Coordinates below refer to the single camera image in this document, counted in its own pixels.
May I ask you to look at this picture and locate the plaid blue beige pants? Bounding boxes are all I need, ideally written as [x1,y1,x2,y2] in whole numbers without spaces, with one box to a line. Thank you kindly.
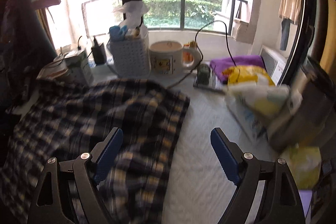
[1,79,190,223]

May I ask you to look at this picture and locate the yellow green tissue pack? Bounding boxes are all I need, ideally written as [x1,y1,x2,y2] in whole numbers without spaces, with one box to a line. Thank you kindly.
[280,145,322,190]

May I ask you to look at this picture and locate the white blue paper box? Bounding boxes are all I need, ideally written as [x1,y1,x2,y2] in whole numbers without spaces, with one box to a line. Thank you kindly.
[225,95,268,144]

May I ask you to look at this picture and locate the white green carton box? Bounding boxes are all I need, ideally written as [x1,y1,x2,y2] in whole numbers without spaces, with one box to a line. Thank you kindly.
[65,50,93,86]

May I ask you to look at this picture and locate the yellow plastic bag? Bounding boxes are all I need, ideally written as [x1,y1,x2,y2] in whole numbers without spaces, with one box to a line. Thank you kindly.
[222,65,276,86]

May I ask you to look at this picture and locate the black power adapter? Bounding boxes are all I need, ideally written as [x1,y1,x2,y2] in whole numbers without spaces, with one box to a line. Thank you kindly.
[91,36,106,65]

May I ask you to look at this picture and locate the white perforated storage basket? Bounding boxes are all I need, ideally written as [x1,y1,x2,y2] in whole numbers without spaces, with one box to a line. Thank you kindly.
[106,34,151,78]

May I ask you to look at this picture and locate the purple folded cloth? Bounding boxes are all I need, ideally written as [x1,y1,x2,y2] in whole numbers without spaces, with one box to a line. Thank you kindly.
[210,55,265,84]

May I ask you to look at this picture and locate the small green cactus ornament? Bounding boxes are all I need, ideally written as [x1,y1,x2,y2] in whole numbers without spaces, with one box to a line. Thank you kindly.
[197,64,211,85]

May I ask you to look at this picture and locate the large white cartoon mug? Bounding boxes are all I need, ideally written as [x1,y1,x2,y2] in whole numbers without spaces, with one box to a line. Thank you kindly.
[149,40,202,75]

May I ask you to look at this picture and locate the desk lamp head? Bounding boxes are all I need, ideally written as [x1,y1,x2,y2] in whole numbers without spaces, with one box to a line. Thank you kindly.
[31,0,61,10]

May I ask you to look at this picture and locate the hanging beige clothes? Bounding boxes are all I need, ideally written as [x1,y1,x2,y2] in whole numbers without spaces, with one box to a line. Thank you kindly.
[278,0,301,51]

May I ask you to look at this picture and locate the white tissue plastic bag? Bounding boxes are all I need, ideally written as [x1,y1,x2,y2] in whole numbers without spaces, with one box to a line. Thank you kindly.
[114,1,149,28]

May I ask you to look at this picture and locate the black balcony railing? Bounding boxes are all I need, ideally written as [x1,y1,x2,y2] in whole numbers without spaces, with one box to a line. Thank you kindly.
[81,0,248,38]

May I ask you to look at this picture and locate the black cable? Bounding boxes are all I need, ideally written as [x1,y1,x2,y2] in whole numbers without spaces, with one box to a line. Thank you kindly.
[166,20,240,89]

